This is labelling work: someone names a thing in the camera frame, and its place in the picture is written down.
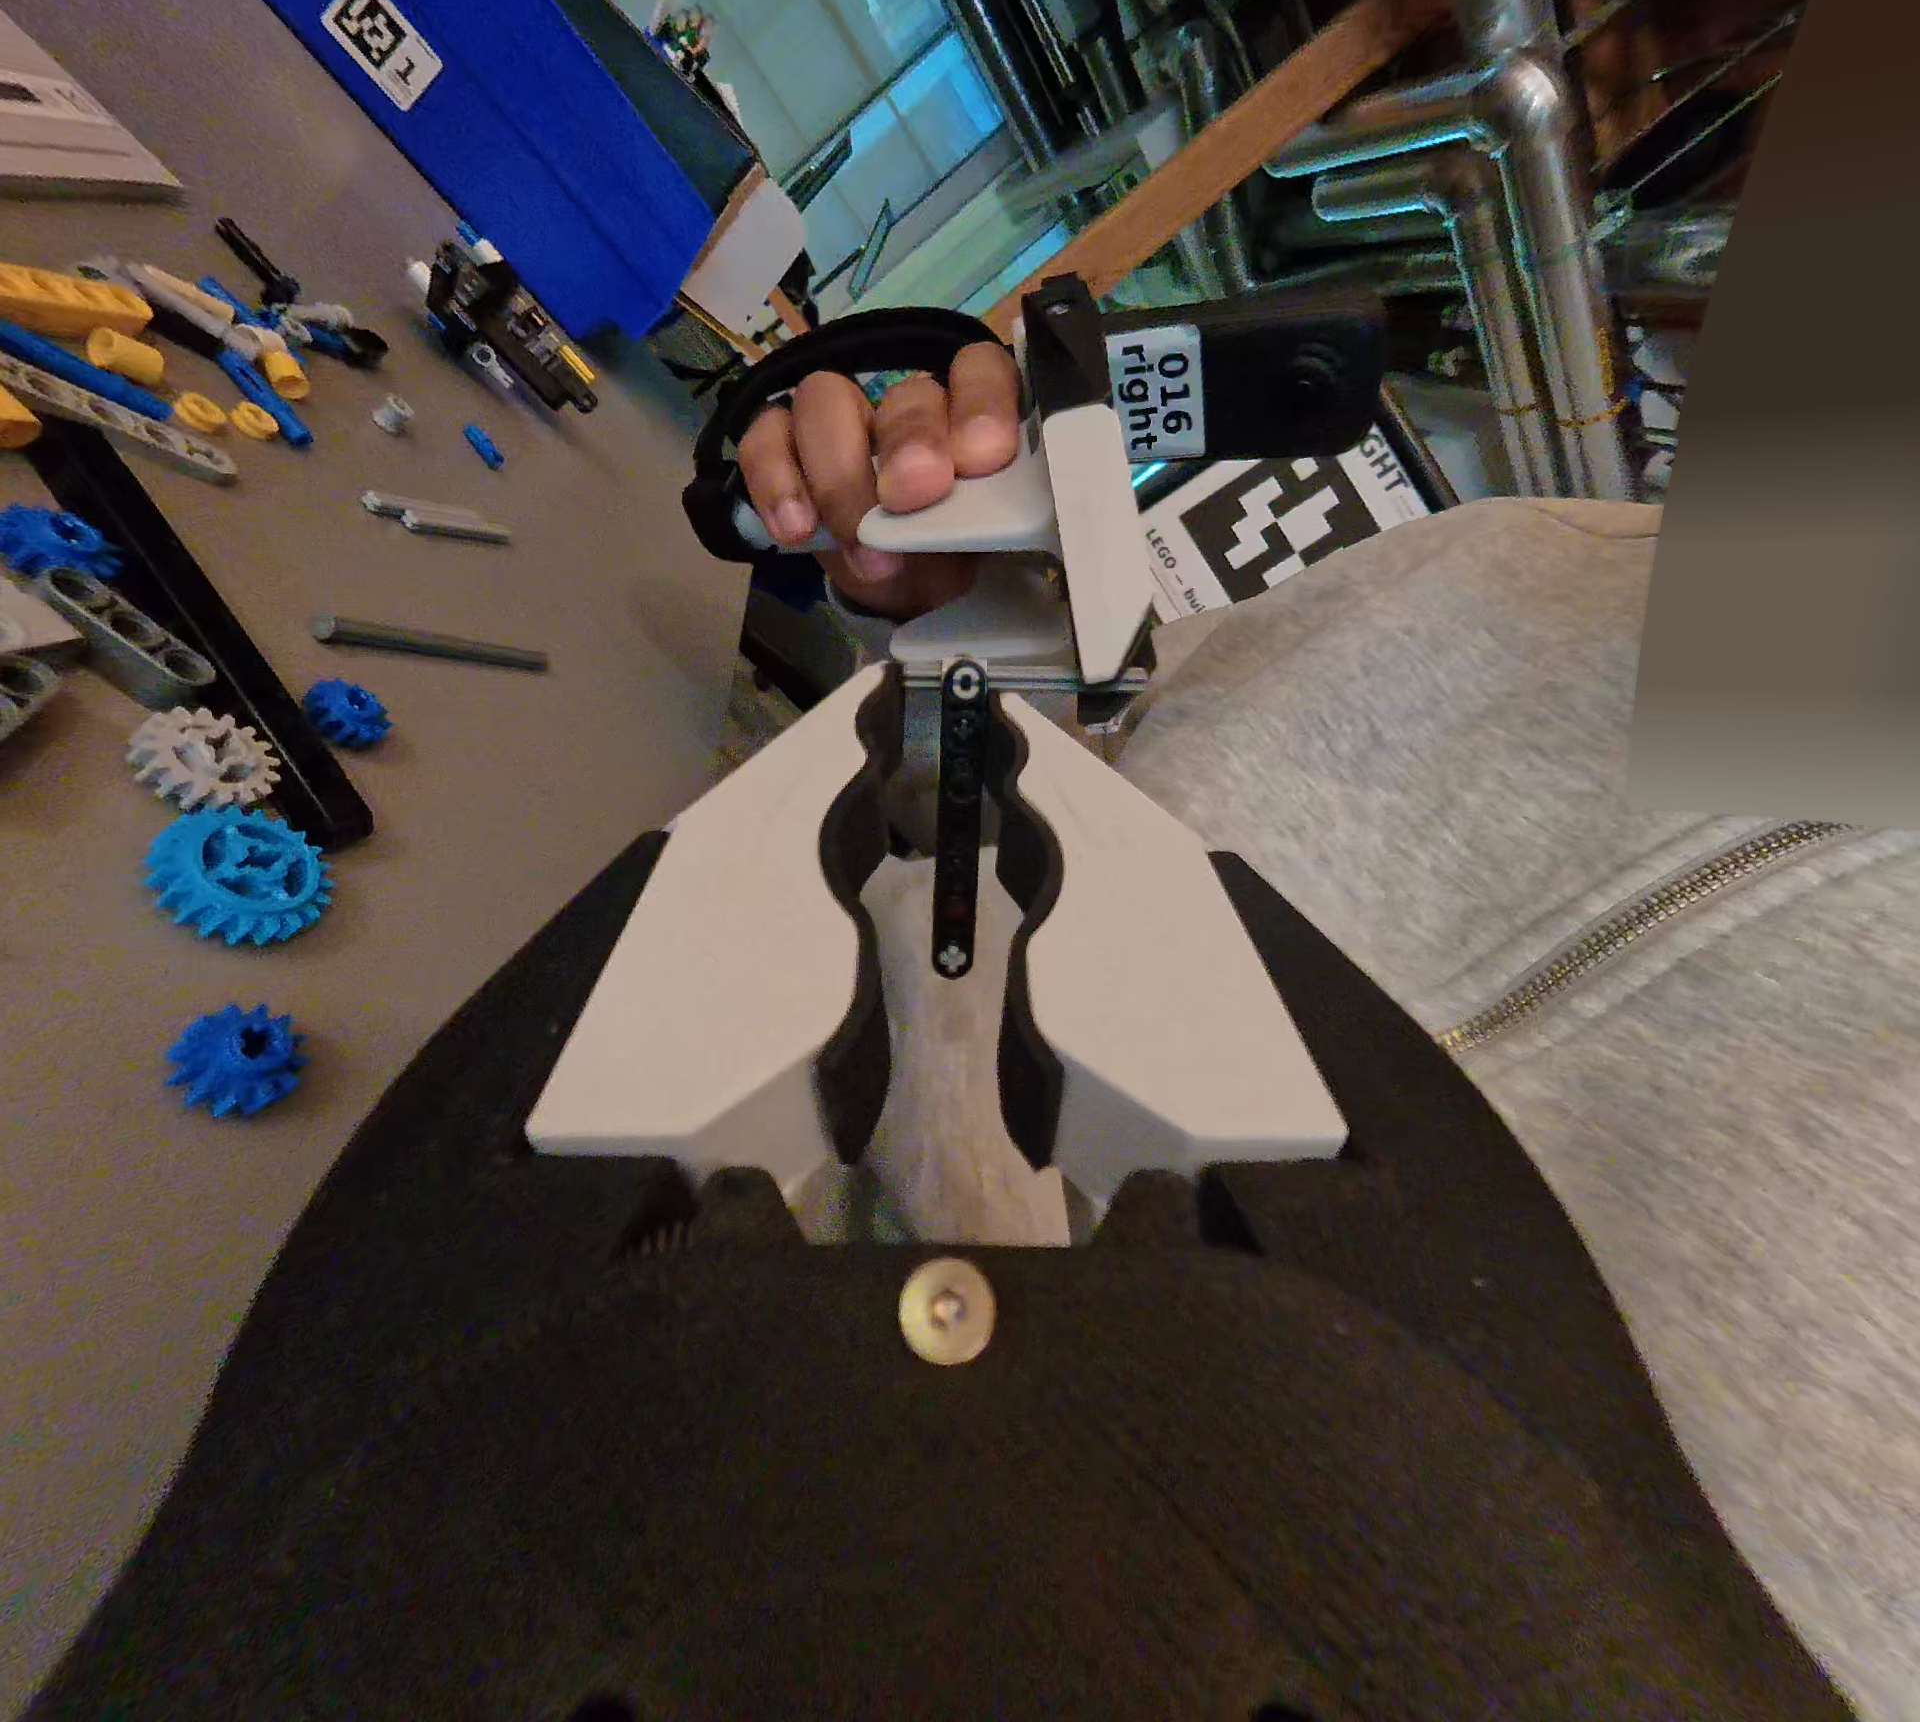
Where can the cardboard box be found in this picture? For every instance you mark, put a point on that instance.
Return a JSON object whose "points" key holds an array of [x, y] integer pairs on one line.
{"points": [[750, 253]]}

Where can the small black lego assembly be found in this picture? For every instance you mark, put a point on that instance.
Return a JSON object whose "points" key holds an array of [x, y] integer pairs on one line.
{"points": [[510, 320]]}

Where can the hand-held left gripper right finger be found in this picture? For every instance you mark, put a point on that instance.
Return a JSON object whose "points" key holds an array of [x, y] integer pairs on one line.
{"points": [[1184, 1002]]}

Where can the silver round duct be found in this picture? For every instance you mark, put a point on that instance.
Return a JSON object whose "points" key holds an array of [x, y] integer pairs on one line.
{"points": [[1514, 177]]}

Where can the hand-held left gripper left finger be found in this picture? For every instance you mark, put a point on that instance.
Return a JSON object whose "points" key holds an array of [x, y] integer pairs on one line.
{"points": [[690, 1002]]}

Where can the person's right hand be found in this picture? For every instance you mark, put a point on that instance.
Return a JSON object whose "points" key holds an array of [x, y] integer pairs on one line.
{"points": [[901, 433]]}

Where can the lego instruction booklet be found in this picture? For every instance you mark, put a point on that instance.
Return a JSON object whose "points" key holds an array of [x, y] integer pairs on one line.
{"points": [[75, 133]]}

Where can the pile of loose lego pieces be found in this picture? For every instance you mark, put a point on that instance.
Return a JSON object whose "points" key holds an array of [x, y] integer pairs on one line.
{"points": [[240, 875]]}

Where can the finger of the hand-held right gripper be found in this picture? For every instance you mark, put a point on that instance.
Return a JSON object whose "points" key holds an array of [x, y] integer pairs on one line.
{"points": [[998, 620], [1102, 552]]}

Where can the cluttered office desk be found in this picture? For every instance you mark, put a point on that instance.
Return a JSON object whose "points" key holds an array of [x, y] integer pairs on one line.
{"points": [[675, 43]]}

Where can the black yellow lego beam assembly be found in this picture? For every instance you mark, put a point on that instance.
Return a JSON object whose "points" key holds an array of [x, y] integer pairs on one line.
{"points": [[960, 822]]}

